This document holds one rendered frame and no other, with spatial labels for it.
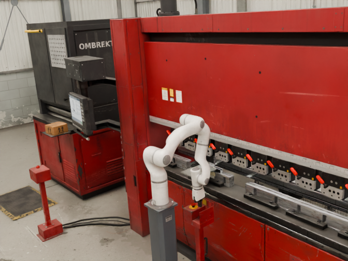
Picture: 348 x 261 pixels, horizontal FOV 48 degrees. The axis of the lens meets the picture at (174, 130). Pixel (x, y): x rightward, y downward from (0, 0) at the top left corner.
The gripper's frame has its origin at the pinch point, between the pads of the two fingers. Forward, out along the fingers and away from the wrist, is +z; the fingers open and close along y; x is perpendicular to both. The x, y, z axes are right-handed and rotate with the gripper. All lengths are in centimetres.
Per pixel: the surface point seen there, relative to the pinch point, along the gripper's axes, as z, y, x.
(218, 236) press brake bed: 42.2, -18.6, -2.1
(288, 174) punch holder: -30, -35, 60
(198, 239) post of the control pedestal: 33.5, 3.2, -4.0
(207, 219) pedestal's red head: 13.6, -2.3, 4.8
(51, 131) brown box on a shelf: -20, 18, -240
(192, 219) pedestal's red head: 13.4, 5.6, -4.5
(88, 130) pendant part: -46, 22, -126
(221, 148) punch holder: -34, -36, -6
